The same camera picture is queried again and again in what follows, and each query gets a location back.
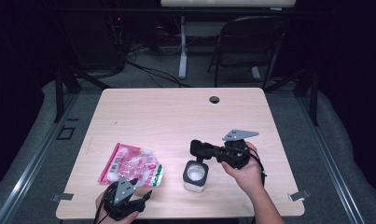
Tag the pink clear bag of granules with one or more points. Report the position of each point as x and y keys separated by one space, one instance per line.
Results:
x=129 y=163

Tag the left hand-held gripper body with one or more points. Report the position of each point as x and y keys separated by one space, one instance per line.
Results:
x=120 y=205

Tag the dark equipment cabinet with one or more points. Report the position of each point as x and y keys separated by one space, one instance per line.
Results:
x=92 y=40

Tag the grey tape tab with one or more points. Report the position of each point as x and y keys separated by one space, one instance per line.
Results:
x=299 y=195
x=62 y=196

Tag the clear jar with black lid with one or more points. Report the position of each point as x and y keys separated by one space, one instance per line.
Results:
x=195 y=174

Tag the aluminium floor rail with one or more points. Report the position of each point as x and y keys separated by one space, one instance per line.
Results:
x=27 y=183
x=331 y=174

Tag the person's right hand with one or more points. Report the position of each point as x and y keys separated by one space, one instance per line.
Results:
x=247 y=177

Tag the person's left hand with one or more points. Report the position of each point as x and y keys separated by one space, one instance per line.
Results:
x=114 y=222

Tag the white desk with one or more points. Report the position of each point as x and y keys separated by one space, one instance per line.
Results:
x=227 y=3

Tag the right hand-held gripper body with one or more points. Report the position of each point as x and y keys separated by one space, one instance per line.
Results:
x=235 y=154

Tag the black metal frame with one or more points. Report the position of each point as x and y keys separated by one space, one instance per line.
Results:
x=313 y=99
x=59 y=93

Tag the black folding chair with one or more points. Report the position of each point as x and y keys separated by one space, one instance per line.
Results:
x=247 y=40

